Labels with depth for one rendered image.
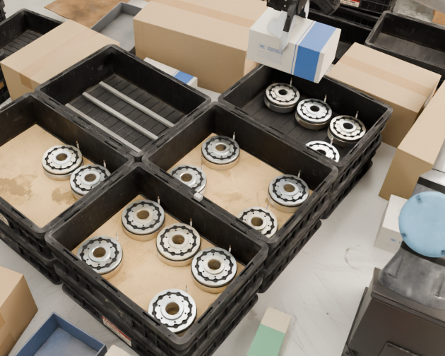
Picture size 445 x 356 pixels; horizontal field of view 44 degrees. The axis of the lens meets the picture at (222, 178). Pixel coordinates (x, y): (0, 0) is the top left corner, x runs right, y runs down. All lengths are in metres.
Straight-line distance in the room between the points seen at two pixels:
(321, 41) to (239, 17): 0.56
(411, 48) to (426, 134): 1.13
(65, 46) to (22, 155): 0.46
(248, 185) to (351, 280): 0.36
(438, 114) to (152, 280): 0.93
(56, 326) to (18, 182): 0.38
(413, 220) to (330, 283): 0.47
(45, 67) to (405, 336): 1.26
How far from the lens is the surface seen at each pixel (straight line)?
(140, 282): 1.27
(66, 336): 1.38
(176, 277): 1.27
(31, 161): 1.55
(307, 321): 1.39
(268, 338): 1.29
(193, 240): 1.29
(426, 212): 1.04
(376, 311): 1.18
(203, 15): 1.92
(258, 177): 1.47
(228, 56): 1.80
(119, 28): 2.22
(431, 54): 2.69
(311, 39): 1.41
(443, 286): 1.22
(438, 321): 1.15
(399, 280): 1.20
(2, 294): 1.28
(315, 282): 1.45
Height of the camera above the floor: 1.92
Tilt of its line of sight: 48 degrees down
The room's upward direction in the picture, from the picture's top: 4 degrees clockwise
